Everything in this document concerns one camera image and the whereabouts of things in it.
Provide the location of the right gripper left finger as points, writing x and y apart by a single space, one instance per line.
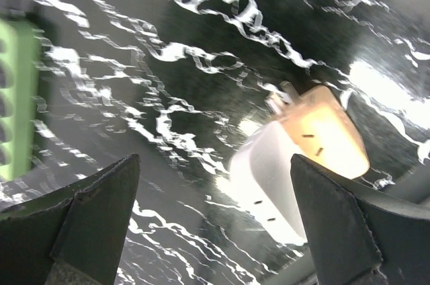
73 235

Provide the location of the green power strip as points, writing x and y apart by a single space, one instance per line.
20 51

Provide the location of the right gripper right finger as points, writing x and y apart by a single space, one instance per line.
358 235

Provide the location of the marble pattern mat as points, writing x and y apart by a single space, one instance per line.
183 84

